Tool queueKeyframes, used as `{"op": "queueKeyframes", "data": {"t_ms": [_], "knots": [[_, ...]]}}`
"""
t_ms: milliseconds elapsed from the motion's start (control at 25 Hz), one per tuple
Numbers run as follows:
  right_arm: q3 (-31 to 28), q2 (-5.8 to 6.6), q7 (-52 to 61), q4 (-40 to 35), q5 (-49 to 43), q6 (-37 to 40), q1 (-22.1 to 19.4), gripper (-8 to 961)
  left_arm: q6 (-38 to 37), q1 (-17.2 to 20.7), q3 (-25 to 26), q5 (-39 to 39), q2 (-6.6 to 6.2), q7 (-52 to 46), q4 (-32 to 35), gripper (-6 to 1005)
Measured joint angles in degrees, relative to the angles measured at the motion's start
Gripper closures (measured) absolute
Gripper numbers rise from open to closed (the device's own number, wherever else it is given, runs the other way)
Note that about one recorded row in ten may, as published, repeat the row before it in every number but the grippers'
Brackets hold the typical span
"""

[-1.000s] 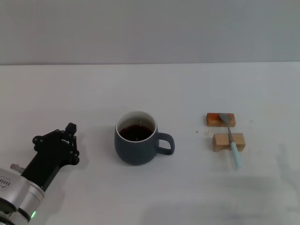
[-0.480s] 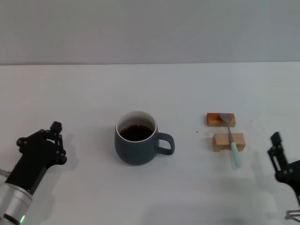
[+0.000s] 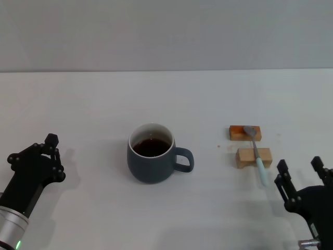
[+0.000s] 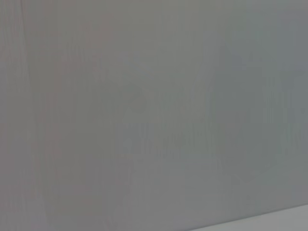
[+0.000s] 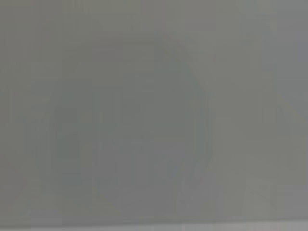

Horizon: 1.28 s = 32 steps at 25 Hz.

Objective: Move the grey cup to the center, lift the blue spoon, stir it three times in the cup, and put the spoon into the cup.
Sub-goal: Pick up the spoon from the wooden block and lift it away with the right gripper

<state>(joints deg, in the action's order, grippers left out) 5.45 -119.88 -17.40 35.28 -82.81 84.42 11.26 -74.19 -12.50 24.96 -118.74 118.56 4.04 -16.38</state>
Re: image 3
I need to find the grey cable with white label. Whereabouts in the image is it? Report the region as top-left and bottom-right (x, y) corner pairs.
(298, 238), (321, 250)

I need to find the orange-stained wooden block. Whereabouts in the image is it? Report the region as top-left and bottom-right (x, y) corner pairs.
(229, 125), (262, 142)

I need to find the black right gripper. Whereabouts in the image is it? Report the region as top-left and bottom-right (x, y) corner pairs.
(274, 156), (333, 250)

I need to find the grey ceramic coffee cup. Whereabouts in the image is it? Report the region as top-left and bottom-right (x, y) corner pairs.
(126, 122), (195, 184)

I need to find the light wooden notched block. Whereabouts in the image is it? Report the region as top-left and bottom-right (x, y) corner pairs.
(235, 147), (273, 169)

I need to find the spoon with light blue handle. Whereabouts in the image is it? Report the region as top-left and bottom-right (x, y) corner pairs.
(243, 126), (270, 187)

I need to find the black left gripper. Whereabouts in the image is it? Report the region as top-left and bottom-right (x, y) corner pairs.
(0, 133), (66, 217)

